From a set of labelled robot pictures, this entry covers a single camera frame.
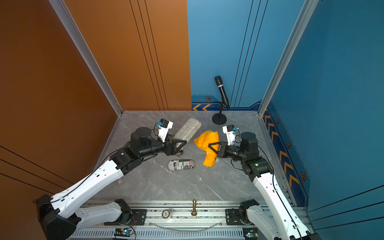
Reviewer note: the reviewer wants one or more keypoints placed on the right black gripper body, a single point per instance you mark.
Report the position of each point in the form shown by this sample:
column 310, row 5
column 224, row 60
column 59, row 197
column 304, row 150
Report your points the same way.
column 225, row 150

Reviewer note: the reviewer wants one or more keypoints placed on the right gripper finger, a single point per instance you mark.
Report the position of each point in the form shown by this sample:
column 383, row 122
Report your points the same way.
column 213, row 144
column 213, row 150

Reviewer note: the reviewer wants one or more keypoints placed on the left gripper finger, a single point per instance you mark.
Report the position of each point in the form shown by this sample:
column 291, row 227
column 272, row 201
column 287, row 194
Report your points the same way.
column 178, row 141
column 178, row 147

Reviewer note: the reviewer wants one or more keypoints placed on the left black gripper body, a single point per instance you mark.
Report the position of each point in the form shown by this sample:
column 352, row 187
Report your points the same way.
column 167, row 150

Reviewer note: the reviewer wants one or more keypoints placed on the orange fluffy cloth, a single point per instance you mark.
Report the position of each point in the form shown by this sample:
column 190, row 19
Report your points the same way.
column 203, row 141

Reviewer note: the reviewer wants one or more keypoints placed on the grey rectangular eyeglass case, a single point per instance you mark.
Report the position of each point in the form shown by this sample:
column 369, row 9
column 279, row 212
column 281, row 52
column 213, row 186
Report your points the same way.
column 188, row 130

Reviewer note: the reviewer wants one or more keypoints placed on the newspaper print eyeglass case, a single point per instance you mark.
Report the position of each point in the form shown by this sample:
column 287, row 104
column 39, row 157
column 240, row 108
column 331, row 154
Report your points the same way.
column 181, row 165

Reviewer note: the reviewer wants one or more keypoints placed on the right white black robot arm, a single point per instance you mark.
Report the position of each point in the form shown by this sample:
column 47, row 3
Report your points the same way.
column 284, row 224

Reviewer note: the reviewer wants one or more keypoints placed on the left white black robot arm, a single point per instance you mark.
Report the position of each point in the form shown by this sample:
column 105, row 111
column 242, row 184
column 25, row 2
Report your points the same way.
column 61, row 215

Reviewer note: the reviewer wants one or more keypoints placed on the brass chess piece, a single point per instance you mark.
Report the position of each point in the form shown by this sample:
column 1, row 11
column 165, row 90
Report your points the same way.
column 194, row 211

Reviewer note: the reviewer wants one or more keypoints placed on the silver tape roll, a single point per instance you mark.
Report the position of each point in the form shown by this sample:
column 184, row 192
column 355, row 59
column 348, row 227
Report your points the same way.
column 166, row 214

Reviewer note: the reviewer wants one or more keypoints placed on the black microphone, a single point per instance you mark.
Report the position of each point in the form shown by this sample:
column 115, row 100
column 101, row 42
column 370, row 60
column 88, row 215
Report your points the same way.
column 225, row 100

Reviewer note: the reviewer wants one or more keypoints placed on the right green circuit board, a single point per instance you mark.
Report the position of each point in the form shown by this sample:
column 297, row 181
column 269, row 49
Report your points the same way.
column 250, row 234

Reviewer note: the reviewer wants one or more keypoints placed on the green circuit board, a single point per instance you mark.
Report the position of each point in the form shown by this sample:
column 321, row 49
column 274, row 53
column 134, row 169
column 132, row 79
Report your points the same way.
column 250, row 234
column 124, row 233

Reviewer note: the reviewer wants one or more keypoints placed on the left green circuit board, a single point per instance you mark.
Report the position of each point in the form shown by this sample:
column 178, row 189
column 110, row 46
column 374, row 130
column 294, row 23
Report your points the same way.
column 124, row 233

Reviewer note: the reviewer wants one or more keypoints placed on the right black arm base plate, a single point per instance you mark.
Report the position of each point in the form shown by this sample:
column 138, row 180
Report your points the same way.
column 234, row 216

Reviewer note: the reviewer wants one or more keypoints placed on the aluminium front rail frame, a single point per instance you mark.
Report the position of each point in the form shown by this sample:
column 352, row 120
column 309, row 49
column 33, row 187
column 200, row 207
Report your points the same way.
column 210, row 222

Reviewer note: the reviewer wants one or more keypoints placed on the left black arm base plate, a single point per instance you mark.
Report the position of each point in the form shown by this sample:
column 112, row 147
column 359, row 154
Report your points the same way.
column 134, row 218

